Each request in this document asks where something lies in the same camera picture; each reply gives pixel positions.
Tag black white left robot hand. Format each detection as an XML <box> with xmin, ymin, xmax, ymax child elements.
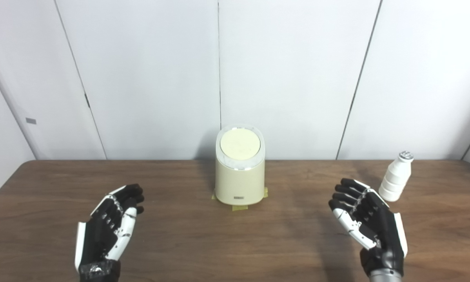
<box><xmin>75</xmin><ymin>184</ymin><xmax>145</xmax><ymax>281</ymax></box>

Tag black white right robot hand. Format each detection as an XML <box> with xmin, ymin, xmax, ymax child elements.
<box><xmin>328</xmin><ymin>178</ymin><xmax>408</xmax><ymax>275</ymax></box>

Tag cream-colored round bin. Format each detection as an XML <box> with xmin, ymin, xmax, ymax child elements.
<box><xmin>214</xmin><ymin>125</ymin><xmax>266</xmax><ymax>205</ymax></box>

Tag cream round bin lid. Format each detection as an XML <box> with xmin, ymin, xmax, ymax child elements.
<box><xmin>220</xmin><ymin>128</ymin><xmax>261</xmax><ymax>160</ymax></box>

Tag small white plastic bottle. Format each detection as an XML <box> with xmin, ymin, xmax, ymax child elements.
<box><xmin>379</xmin><ymin>151</ymin><xmax>414</xmax><ymax>202</ymax></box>

